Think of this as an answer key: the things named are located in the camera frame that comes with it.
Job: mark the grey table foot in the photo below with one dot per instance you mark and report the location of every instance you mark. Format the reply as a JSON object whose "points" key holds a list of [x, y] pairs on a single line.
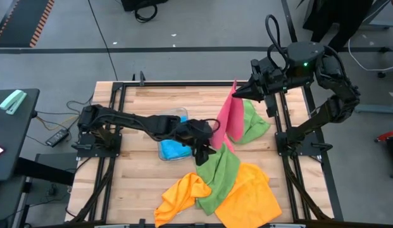
{"points": [[376, 109]]}

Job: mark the person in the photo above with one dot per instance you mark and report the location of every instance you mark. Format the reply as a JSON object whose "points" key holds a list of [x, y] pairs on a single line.
{"points": [[341, 35]]}

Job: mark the black caster wheel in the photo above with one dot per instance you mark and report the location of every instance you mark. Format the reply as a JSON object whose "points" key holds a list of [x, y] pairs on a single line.
{"points": [[382, 75]]}

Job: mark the black power adapter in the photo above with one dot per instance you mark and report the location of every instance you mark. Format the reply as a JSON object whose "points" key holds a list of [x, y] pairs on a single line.
{"points": [[57, 138]]}

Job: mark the black desk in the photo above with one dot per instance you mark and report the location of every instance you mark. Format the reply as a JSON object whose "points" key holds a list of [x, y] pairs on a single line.
{"points": [[12, 133]]}

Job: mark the blue microfiber towel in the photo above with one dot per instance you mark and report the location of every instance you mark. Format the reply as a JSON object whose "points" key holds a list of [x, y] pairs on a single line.
{"points": [[174, 150], [183, 119]]}

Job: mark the black furniture base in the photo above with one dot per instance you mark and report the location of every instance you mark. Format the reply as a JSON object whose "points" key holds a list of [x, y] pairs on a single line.
{"points": [[381, 24]]}

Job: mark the mint green stapler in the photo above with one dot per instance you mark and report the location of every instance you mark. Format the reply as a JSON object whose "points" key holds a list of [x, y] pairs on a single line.
{"points": [[12, 101]]}

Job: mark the green microfiber towel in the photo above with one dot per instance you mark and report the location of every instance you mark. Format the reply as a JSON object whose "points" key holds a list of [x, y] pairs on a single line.
{"points": [[218, 177], [254, 123]]}

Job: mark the clear plastic bin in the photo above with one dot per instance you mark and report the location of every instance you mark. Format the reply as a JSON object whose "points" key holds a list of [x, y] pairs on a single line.
{"points": [[175, 111]]}

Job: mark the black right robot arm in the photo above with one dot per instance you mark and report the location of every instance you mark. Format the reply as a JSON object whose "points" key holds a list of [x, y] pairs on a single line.
{"points": [[335, 104]]}

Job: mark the red and black chair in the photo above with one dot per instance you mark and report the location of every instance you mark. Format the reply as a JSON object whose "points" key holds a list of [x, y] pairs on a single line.
{"points": [[389, 136]]}

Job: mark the orange microfiber towel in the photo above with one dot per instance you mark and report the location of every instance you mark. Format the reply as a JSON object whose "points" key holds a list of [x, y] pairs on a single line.
{"points": [[180, 196], [250, 199]]}

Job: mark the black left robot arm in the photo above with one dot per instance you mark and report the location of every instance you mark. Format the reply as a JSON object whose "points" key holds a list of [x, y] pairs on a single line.
{"points": [[120, 118]]}

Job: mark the black box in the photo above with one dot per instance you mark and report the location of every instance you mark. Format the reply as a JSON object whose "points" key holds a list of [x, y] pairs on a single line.
{"points": [[142, 3]]}

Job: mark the black mat with striped edge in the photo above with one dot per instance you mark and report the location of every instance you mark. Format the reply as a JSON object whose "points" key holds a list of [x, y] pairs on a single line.
{"points": [[22, 22]]}

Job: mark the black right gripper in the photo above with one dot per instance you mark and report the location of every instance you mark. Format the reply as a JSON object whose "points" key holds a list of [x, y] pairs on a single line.
{"points": [[269, 76]]}

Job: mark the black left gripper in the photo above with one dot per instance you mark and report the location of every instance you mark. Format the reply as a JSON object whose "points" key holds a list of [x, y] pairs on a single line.
{"points": [[193, 131]]}

